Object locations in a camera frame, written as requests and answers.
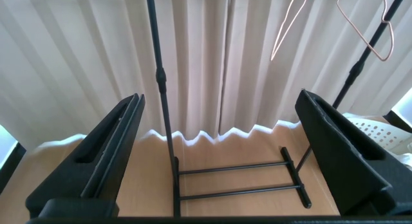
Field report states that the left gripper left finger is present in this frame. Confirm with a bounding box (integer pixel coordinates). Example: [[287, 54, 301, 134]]
[[25, 93, 146, 218]]

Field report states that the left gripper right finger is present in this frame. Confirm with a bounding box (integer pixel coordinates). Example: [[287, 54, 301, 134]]
[[295, 89, 412, 216]]

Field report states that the pink clothes hanger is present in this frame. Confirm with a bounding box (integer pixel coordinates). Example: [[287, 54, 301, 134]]
[[336, 0, 395, 62], [270, 0, 309, 62]]

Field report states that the white laundry basket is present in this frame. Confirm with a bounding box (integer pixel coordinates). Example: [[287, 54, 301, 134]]
[[342, 112, 412, 156]]

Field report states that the black clothes rack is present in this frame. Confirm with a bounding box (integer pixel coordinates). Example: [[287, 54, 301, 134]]
[[145, 0, 409, 218]]

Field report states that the beige curtain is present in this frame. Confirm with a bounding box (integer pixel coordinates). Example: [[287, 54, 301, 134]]
[[0, 0, 412, 151]]

